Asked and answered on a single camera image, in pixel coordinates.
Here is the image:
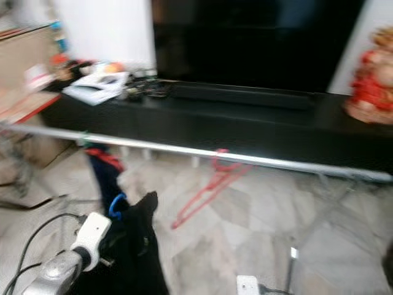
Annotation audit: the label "black tv console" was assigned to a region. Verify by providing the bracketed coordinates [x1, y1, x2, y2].
[40, 80, 393, 178]

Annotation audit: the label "navy polo shirt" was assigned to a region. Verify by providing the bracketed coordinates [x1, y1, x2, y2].
[86, 144, 128, 216]

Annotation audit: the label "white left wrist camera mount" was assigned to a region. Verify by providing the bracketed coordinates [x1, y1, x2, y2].
[71, 212, 113, 272]

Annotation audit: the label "red lanyard strap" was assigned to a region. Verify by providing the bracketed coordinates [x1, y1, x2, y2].
[91, 147, 126, 173]

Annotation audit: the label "stack of white papers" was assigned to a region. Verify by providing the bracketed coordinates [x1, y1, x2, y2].
[63, 71, 130, 107]

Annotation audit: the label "black electronic gadgets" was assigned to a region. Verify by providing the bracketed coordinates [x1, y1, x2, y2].
[128, 73, 174, 100]

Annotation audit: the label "red plastic hanger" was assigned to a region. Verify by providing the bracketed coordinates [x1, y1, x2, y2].
[171, 149, 254, 230]

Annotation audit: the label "jar with red lid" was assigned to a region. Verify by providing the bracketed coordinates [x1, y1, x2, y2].
[52, 54, 70, 77]

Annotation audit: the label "blue plastic hanger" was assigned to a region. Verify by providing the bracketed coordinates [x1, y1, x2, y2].
[108, 192, 128, 221]

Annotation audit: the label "silver metal clothes rack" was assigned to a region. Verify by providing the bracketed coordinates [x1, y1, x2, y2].
[0, 122, 393, 291]

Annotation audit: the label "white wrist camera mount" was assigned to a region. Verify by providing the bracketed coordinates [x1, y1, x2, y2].
[71, 212, 113, 272]
[236, 275, 261, 295]

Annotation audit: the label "beige wooden cabinet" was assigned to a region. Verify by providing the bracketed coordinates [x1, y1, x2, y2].
[0, 25, 57, 93]

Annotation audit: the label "marble pattern folding table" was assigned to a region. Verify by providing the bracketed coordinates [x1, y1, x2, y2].
[0, 91, 63, 210]

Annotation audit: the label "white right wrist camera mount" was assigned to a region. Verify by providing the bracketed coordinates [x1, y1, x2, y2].
[236, 275, 261, 295]

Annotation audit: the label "red laughing buddha statue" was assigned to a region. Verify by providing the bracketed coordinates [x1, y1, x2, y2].
[344, 26, 393, 126]

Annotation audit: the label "gold trophy with blue ball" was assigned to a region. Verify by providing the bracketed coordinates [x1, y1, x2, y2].
[50, 20, 68, 55]

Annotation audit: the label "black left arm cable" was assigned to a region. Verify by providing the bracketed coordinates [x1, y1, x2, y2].
[5, 212, 88, 295]

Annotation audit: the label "black soundbar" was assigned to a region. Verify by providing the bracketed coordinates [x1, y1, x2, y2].
[171, 83, 314, 111]

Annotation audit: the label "green plastic hanger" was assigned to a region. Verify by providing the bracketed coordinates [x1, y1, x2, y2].
[79, 132, 94, 148]

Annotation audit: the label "pink tissue packet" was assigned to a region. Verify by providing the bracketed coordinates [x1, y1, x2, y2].
[25, 63, 54, 92]

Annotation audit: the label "black flat television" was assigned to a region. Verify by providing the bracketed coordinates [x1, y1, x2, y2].
[152, 0, 367, 95]

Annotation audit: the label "black metal chair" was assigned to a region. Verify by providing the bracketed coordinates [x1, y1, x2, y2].
[381, 242, 393, 285]

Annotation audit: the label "black plush toy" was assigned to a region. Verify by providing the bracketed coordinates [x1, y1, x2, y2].
[68, 58, 96, 82]

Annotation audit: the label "black t-shirt with green logo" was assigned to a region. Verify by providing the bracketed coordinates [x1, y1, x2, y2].
[80, 191, 170, 295]

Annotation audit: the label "orange ball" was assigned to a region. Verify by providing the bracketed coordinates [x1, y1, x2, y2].
[106, 61, 124, 74]

